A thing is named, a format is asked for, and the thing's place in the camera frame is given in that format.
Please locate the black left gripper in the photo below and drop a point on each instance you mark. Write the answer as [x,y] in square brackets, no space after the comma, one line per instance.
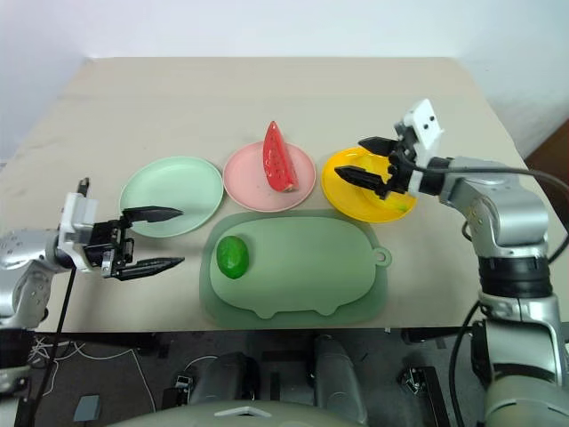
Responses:
[111,244]

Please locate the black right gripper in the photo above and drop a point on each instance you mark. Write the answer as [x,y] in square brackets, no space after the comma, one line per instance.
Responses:
[400,166]

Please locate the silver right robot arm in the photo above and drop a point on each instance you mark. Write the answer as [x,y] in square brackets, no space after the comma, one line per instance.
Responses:
[507,249]

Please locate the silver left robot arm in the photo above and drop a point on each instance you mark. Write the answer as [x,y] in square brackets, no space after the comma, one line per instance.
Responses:
[20,253]

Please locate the yellow plate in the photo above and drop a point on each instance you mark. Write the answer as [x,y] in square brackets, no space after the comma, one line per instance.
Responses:
[351,195]

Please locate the light green plate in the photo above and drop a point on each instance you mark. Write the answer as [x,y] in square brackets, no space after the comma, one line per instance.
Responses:
[171,195]

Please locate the pink plate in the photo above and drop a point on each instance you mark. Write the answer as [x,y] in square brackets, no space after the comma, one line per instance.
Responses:
[249,180]

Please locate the yellow banana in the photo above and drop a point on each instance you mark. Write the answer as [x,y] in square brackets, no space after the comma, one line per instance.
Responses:
[398,205]

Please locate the green lime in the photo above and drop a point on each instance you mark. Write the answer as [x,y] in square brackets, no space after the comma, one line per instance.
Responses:
[232,257]

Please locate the red watermelon slice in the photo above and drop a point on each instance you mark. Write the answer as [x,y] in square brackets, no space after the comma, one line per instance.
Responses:
[279,158]

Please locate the green silicone mat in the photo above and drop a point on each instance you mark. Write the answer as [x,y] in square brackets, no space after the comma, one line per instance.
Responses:
[295,271]

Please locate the grey left robot leg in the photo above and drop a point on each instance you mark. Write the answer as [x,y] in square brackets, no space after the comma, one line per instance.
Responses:
[224,378]

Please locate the grey robot leg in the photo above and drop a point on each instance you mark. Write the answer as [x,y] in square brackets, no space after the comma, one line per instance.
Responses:
[335,369]
[224,378]

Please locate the small grey box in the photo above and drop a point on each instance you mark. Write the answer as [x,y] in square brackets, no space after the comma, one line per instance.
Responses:
[85,408]

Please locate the grey robot torso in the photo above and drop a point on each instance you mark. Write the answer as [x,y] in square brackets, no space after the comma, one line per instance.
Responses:
[231,413]

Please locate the grey right robot leg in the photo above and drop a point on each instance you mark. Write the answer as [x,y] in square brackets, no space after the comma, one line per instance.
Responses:
[335,369]

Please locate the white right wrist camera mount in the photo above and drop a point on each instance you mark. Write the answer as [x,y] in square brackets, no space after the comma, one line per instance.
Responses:
[424,126]

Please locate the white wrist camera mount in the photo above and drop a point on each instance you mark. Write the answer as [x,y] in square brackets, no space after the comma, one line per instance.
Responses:
[424,126]
[76,213]

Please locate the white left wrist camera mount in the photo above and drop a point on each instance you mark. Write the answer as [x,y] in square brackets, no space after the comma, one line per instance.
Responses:
[76,213]

